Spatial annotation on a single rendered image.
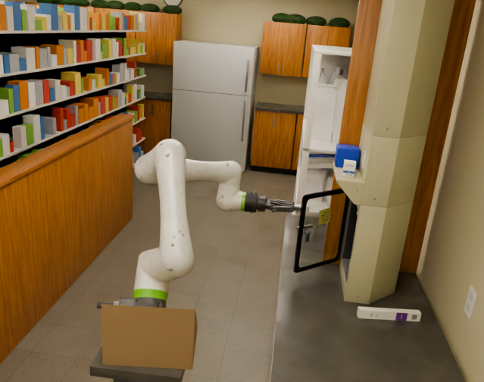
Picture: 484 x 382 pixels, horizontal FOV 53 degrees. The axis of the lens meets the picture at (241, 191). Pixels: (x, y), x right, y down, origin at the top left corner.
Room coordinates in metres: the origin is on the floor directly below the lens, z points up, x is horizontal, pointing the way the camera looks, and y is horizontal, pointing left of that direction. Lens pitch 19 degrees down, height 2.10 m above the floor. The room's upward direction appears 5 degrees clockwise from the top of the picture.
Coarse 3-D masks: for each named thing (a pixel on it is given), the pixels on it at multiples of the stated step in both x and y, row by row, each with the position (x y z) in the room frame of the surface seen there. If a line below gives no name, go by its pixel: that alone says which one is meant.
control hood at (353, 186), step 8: (336, 168) 2.11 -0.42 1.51; (336, 176) 1.99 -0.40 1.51; (344, 176) 2.00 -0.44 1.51; (360, 176) 2.02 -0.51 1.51; (344, 184) 1.93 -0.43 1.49; (352, 184) 1.93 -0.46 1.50; (360, 184) 1.92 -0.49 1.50; (352, 192) 1.93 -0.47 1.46; (360, 192) 1.92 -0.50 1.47; (352, 200) 1.93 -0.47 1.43; (360, 200) 1.92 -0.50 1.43
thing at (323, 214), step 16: (320, 192) 2.12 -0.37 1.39; (320, 208) 2.12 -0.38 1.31; (336, 208) 2.18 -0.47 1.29; (304, 224) 2.07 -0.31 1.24; (320, 224) 2.13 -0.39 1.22; (336, 224) 2.19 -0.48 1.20; (304, 240) 2.08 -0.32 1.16; (320, 240) 2.14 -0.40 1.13; (336, 240) 2.21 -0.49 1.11; (304, 256) 2.09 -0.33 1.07; (320, 256) 2.15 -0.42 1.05
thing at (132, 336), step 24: (120, 312) 1.38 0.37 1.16; (144, 312) 1.38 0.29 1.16; (168, 312) 1.38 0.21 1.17; (192, 312) 1.39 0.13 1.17; (120, 336) 1.38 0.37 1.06; (144, 336) 1.38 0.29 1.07; (168, 336) 1.38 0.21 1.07; (192, 336) 1.39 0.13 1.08; (120, 360) 1.38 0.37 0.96; (144, 360) 1.38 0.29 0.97; (168, 360) 1.38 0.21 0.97; (192, 360) 1.39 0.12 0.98
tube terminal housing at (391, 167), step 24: (360, 144) 2.21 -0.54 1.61; (384, 144) 1.92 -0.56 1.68; (408, 144) 1.96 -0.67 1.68; (360, 168) 2.09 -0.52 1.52; (384, 168) 1.92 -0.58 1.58; (408, 168) 1.98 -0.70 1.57; (384, 192) 1.91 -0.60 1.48; (408, 192) 2.00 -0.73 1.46; (360, 216) 1.92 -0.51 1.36; (384, 216) 1.91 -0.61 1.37; (408, 216) 2.03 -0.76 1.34; (360, 240) 1.92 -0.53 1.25; (384, 240) 1.93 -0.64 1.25; (360, 264) 1.92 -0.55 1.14; (384, 264) 1.95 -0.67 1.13; (360, 288) 1.92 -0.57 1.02; (384, 288) 1.98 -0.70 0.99
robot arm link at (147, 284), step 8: (144, 256) 1.61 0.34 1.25; (144, 264) 1.58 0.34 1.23; (136, 272) 1.60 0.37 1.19; (144, 272) 1.57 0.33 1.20; (152, 272) 1.54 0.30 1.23; (136, 280) 1.57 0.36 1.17; (144, 280) 1.55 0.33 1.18; (152, 280) 1.55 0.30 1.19; (160, 280) 1.55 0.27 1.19; (136, 288) 1.54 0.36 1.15; (144, 288) 1.53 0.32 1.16; (152, 288) 1.53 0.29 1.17; (160, 288) 1.54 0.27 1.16; (168, 288) 1.58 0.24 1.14; (136, 296) 1.52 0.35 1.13; (144, 296) 1.51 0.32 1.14; (152, 296) 1.51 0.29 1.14; (160, 296) 1.53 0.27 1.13
